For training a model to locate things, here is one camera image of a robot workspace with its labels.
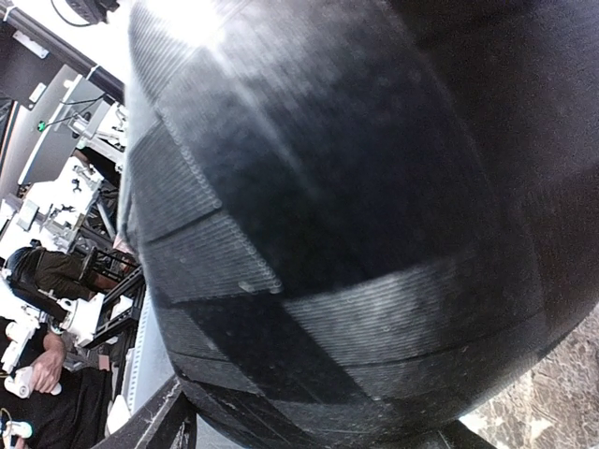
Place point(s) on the person in background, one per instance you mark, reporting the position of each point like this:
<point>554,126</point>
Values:
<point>66,409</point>

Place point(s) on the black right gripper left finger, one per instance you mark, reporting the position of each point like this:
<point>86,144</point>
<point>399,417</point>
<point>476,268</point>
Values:
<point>166,420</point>

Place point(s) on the black quilted glasses case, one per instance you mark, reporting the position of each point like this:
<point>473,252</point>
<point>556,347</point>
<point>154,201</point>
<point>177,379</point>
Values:
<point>358,220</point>

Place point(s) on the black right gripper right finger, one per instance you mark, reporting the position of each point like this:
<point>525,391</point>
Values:
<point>454,435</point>

